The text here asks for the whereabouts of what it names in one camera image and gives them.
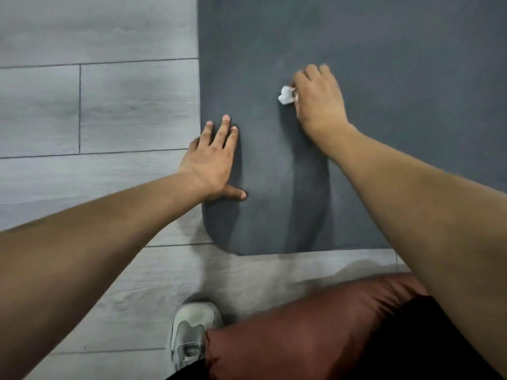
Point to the person's left hand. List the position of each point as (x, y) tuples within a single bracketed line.
[(210, 166)]

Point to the person's right hand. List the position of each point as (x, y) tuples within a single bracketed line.
[(319, 106)]

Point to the white tissue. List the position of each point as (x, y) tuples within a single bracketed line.
[(285, 94)]

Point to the dark grey yoga mat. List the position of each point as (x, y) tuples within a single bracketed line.
[(396, 55)]

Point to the person's left forearm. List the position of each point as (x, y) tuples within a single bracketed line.
[(71, 257)]

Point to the person's right forearm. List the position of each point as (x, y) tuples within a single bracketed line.
[(435, 217)]

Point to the grey shoe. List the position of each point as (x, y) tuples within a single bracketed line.
[(192, 328)]

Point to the reddish-brown cushion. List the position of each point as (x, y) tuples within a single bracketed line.
[(309, 332)]

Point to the black trousers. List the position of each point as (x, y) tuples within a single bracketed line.
[(416, 344)]

